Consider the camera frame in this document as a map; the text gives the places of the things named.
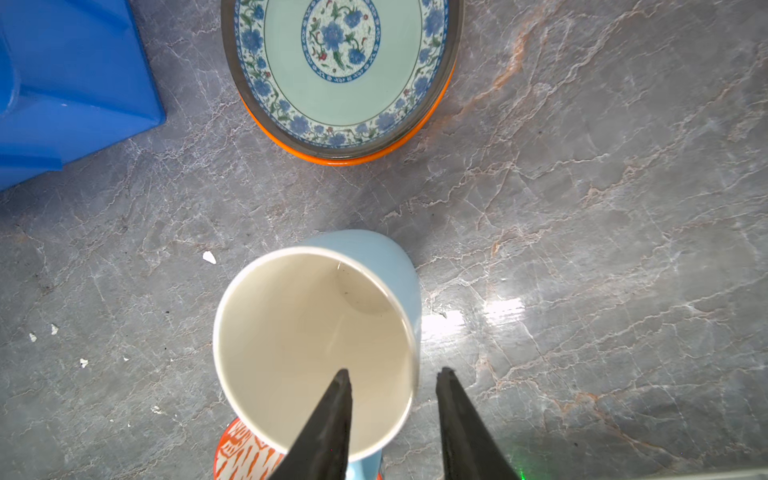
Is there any blue floral green plate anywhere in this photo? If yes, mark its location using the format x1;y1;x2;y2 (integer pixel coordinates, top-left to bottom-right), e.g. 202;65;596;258
221;0;465;166

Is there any blue plastic bin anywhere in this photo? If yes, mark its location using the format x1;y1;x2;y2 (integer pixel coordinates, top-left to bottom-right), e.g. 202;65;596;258
1;1;166;189

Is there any orange patterned bowl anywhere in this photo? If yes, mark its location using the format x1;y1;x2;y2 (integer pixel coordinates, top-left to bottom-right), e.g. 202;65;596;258
212;416;385;480

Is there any light blue ceramic mug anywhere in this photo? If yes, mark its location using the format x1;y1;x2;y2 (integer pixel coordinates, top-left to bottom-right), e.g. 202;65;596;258
213;230;422;479

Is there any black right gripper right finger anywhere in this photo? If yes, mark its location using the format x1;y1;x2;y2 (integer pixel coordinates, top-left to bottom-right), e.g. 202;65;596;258
436;367;520;480

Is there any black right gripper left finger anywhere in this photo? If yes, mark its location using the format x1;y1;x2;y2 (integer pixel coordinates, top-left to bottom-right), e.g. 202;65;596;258
270;369;353;480

